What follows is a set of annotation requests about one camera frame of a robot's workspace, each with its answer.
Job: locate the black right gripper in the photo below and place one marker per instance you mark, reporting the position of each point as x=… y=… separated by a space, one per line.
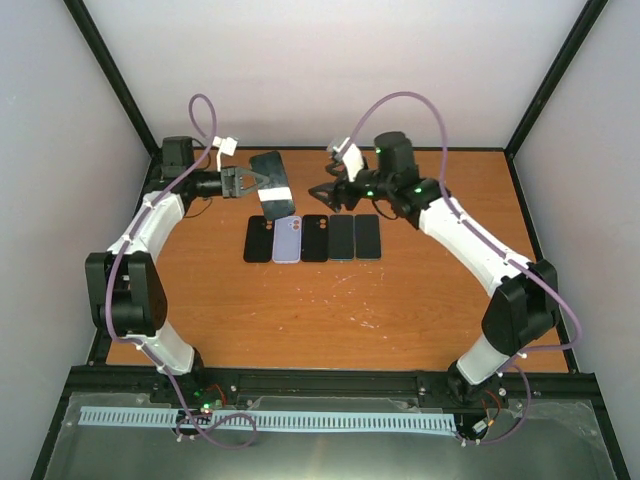
x=333 y=190

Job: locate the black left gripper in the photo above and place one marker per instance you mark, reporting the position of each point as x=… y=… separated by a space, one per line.
x=234 y=192

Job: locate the teal phone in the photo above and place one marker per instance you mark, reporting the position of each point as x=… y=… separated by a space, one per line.
x=341 y=238

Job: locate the black phone case with ring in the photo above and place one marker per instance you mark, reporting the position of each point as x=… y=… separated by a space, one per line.
x=314 y=242

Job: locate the phone with lilac case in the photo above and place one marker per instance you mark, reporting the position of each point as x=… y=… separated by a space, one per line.
x=367 y=237

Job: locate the lilac phone case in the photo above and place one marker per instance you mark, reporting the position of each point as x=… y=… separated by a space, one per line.
x=287 y=240

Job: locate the black phone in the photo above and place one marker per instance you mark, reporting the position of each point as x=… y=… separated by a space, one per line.
x=275 y=196

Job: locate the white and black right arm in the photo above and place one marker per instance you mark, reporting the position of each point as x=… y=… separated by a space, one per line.
x=522 y=307

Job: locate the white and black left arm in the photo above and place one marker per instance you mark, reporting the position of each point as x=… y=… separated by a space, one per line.
x=126 y=295

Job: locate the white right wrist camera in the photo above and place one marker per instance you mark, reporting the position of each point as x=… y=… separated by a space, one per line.
x=349 y=155

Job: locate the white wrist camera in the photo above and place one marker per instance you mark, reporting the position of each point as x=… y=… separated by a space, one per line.
x=225 y=146
x=349 y=155

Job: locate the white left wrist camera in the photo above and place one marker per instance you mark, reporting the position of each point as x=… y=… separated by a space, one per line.
x=225 y=146

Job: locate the light blue cable duct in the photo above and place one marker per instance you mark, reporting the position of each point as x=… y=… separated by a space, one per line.
x=279 y=421

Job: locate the black left frame post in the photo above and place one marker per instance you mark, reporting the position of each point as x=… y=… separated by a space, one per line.
x=98 y=47

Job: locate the black frame post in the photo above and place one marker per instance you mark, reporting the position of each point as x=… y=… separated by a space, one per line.
x=98 y=47
x=574 y=40

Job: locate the black frame rail base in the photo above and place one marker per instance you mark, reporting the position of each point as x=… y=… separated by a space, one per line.
x=425 y=389

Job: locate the black right frame post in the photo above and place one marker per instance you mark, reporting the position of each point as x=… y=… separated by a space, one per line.
x=574 y=40

